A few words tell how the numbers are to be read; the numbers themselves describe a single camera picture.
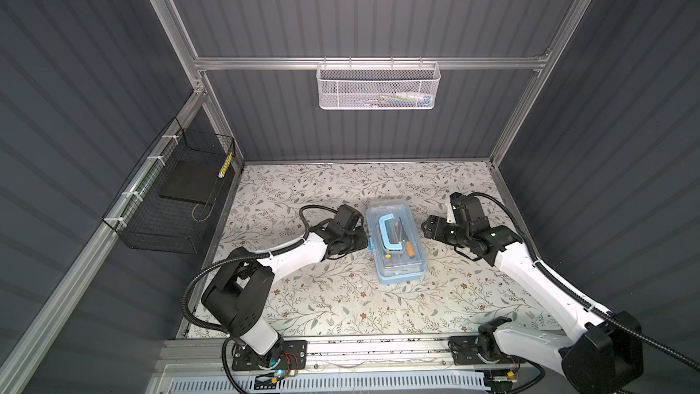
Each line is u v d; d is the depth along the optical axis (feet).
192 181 2.41
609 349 1.26
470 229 1.99
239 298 1.51
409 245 2.77
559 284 1.49
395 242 2.67
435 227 2.37
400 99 3.00
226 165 2.68
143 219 2.19
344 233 2.25
